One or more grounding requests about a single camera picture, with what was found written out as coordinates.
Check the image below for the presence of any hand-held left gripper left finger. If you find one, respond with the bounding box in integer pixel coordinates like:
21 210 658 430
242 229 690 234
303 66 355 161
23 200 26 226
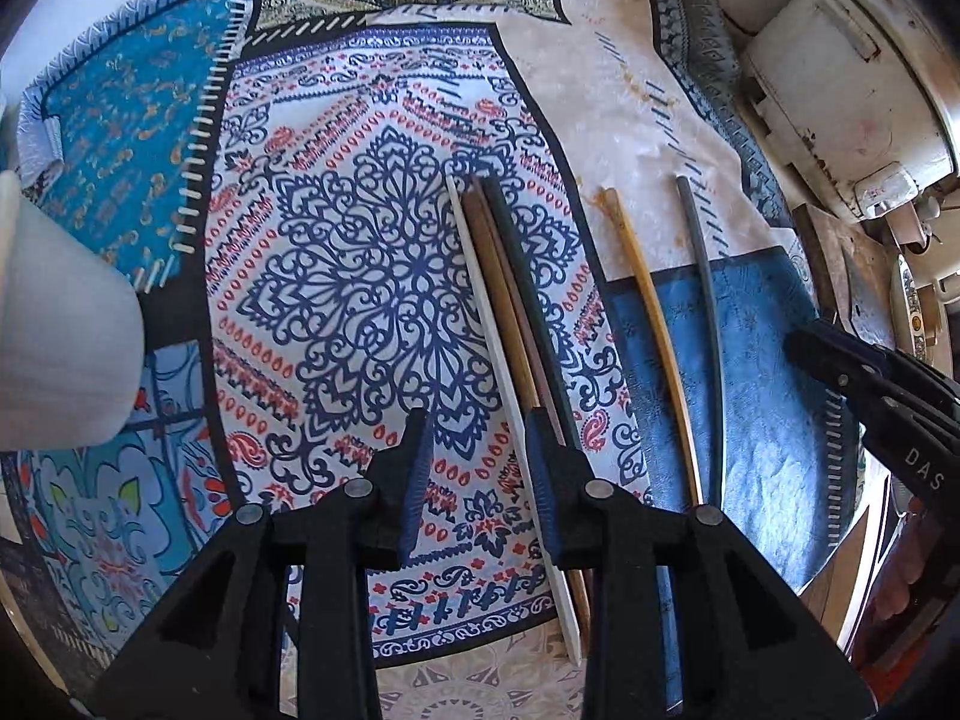
90 409 437 720

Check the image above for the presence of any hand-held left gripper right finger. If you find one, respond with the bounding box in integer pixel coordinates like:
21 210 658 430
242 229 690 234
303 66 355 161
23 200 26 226
525 409 877 720

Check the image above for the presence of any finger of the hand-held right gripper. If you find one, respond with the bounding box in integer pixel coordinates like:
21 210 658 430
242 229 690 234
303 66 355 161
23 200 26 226
814 319 960 410
784 328 910 410

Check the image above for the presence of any white chopstick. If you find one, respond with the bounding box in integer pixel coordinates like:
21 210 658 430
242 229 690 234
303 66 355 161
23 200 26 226
446 174 585 665

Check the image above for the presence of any grey chopstick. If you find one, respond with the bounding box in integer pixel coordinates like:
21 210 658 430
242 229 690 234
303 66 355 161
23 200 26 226
674 175 728 510

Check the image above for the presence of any yellow wooden chopstick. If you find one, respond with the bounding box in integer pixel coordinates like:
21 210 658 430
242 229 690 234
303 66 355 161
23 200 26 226
600 187 707 508

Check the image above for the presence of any black chopstick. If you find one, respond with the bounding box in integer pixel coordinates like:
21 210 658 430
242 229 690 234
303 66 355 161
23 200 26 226
480 175 587 460

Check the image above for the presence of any white ceramic cup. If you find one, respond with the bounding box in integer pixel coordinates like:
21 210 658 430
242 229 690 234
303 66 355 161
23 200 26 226
0 168 149 449

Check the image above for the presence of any person's right hand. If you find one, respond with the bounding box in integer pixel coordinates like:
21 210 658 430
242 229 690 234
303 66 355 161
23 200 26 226
872 508 940 617

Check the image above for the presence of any patterned rim bowl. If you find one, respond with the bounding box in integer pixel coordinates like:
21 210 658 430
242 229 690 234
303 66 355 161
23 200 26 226
891 253 940 362

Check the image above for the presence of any blue patterned patchwork mat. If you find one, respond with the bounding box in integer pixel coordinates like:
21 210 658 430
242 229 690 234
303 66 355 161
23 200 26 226
0 0 865 720

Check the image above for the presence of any white rice cooker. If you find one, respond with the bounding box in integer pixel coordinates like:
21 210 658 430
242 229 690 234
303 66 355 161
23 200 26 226
737 0 960 224

